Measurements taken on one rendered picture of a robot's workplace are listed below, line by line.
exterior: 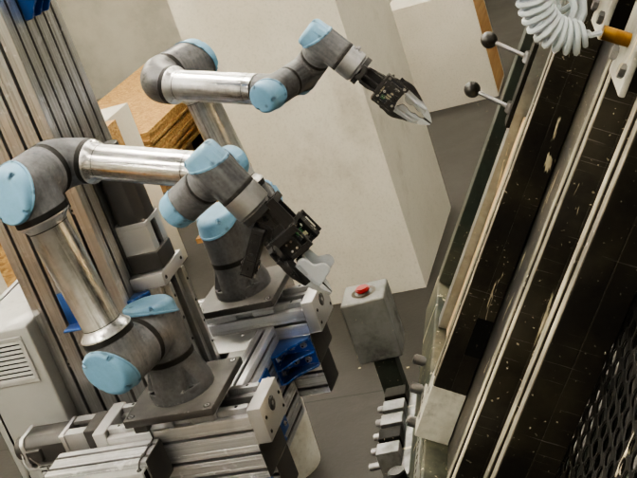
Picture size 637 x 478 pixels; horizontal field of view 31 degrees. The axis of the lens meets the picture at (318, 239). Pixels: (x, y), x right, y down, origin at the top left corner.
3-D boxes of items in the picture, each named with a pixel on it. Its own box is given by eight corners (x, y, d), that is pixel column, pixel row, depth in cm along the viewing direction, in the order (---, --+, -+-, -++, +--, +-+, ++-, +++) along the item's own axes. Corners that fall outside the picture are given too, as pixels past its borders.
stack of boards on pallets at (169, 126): (161, 109, 1043) (143, 64, 1028) (265, 82, 1008) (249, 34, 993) (42, 221, 827) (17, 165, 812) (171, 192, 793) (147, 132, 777)
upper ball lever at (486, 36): (533, 66, 256) (482, 44, 262) (539, 50, 254) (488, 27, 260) (525, 67, 253) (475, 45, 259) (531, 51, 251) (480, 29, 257)
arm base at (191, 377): (141, 411, 259) (125, 374, 255) (165, 376, 272) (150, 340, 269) (201, 401, 254) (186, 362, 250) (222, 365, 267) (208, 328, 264)
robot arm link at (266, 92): (115, 69, 287) (269, 76, 259) (143, 53, 295) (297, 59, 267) (126, 112, 292) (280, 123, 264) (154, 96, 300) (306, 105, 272)
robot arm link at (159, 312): (202, 336, 261) (181, 284, 256) (170, 368, 251) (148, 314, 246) (160, 338, 267) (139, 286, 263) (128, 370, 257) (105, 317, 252)
